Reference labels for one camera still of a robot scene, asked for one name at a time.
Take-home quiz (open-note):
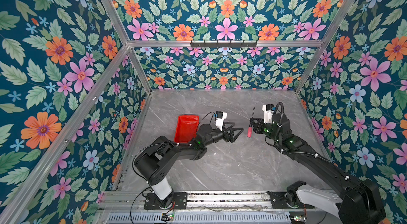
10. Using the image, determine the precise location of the black hook rack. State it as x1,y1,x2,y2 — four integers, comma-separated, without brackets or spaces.
190,40,258,49

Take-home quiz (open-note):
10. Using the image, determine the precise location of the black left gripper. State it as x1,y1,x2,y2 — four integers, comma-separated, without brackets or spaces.
203,121,243,147

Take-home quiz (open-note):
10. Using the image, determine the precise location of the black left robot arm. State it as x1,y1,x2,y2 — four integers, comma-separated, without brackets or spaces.
132,122,244,209

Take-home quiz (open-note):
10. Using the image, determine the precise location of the aluminium mounting rail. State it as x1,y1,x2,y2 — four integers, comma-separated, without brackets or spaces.
95,190,344,213

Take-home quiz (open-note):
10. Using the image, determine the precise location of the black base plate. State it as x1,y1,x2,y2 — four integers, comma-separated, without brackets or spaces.
144,192,188,210
266,191,315,209

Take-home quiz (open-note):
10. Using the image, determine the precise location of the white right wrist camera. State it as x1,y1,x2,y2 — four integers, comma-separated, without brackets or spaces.
262,104,275,123

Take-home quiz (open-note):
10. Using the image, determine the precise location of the white slotted cable duct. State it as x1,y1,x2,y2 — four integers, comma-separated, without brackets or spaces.
107,212,291,224

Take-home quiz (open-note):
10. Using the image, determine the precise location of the red plastic bin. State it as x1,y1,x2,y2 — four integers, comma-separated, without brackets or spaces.
174,115,199,144

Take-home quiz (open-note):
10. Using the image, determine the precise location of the red handled screwdriver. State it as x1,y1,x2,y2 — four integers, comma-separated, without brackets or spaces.
247,107,255,138

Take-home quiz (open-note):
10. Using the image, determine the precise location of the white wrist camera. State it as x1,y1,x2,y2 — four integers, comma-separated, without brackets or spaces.
262,104,275,123
215,111,227,131

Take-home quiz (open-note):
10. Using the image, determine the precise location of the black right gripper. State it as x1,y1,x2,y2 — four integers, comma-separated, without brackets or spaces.
249,117,282,145

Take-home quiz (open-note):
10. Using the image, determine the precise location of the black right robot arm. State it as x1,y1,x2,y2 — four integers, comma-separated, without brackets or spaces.
250,113,386,224

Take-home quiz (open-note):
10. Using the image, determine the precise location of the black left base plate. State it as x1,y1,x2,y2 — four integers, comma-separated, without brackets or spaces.
144,192,188,210

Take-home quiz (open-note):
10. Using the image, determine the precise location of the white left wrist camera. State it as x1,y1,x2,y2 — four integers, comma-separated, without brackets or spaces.
215,111,227,131

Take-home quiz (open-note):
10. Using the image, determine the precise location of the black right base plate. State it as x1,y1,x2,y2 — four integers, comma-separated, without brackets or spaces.
266,191,315,209

